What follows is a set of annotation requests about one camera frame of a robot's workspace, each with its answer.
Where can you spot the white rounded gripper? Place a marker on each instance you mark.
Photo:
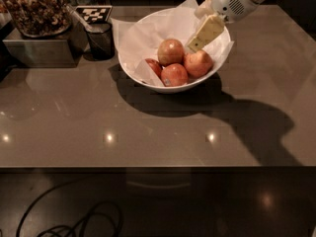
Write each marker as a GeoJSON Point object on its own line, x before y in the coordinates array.
{"type": "Point", "coordinates": [230, 3]}

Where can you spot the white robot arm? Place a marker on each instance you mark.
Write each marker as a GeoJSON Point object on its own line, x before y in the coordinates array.
{"type": "Point", "coordinates": [214, 15]}

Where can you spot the right red apple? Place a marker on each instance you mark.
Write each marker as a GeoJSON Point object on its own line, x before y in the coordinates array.
{"type": "Point", "coordinates": [198, 63]}

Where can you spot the top greenish red apple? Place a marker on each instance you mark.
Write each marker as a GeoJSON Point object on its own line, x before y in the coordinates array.
{"type": "Point", "coordinates": [170, 51]}

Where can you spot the white ceramic bowl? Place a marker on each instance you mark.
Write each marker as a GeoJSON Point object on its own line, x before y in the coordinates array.
{"type": "Point", "coordinates": [169, 51]}

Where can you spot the front red apple with sticker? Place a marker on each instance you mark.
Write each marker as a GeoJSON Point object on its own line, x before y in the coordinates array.
{"type": "Point", "coordinates": [174, 75]}

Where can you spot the left partly hidden red apple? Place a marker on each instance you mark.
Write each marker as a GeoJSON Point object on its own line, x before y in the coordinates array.
{"type": "Point", "coordinates": [155, 66]}

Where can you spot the white tissue paper liner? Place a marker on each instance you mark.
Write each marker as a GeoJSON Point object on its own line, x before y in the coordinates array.
{"type": "Point", "coordinates": [137, 41]}

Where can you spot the black mesh cup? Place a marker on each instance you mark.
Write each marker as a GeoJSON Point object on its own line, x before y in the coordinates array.
{"type": "Point", "coordinates": [101, 41]}

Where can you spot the black white fiducial marker card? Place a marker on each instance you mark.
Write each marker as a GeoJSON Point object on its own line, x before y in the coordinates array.
{"type": "Point", "coordinates": [94, 14]}

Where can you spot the white plastic utensil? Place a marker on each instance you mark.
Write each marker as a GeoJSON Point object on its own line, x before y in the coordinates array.
{"type": "Point", "coordinates": [80, 19]}

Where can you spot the grey metal box stand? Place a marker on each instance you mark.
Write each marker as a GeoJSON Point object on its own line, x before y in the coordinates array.
{"type": "Point", "coordinates": [61, 51]}

